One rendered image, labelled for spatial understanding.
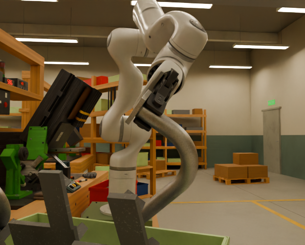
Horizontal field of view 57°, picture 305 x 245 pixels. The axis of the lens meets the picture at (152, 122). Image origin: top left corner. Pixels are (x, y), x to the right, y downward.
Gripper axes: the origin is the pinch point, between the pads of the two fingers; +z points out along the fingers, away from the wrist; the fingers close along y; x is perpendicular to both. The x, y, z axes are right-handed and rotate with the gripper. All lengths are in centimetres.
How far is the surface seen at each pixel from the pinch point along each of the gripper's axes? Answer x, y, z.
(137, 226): 7.3, -10.2, 13.0
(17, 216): -15, -85, -25
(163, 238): 24.3, -35.5, -9.3
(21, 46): -95, -101, -154
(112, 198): 1.7, -8.3, 12.6
